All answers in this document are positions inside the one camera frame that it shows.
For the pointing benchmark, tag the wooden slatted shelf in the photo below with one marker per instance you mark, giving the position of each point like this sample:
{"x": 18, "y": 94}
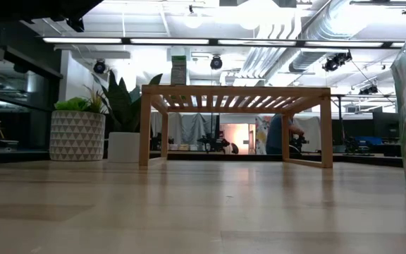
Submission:
{"x": 234, "y": 91}

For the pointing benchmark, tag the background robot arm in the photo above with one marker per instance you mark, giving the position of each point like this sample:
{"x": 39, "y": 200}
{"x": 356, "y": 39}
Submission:
{"x": 213, "y": 143}
{"x": 299, "y": 143}

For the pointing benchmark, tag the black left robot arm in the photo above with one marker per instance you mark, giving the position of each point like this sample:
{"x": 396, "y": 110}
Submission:
{"x": 30, "y": 8}

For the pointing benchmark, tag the grey curtain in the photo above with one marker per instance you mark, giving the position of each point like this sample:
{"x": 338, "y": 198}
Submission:
{"x": 189, "y": 128}

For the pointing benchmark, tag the white patterned cloth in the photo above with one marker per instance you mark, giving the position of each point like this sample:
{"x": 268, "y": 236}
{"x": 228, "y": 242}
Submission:
{"x": 261, "y": 134}

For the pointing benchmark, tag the black ceiling spotlight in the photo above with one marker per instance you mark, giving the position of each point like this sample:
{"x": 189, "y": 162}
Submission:
{"x": 99, "y": 67}
{"x": 337, "y": 60}
{"x": 216, "y": 63}

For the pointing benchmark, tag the person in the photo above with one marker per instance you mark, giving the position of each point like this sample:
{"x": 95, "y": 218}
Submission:
{"x": 276, "y": 135}

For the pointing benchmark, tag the dark green plant white pot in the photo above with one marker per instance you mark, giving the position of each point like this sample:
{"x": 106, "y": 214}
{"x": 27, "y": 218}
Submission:
{"x": 123, "y": 148}

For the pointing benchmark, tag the long ceiling light strip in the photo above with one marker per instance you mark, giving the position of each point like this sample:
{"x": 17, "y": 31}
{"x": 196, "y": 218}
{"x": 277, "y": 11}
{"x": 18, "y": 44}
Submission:
{"x": 167, "y": 41}

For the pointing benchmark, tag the light green plant patterned pot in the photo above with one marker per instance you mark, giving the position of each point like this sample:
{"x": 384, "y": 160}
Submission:
{"x": 78, "y": 135}

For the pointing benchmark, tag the blue bin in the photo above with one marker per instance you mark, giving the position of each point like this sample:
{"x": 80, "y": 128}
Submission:
{"x": 367, "y": 140}

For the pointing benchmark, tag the black aluminium table frame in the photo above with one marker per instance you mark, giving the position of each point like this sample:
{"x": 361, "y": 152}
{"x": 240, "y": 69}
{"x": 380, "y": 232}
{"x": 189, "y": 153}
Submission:
{"x": 224, "y": 156}

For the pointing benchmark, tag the silver ventilation duct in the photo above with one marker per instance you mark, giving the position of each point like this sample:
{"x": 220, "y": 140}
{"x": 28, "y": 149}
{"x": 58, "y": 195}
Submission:
{"x": 317, "y": 39}

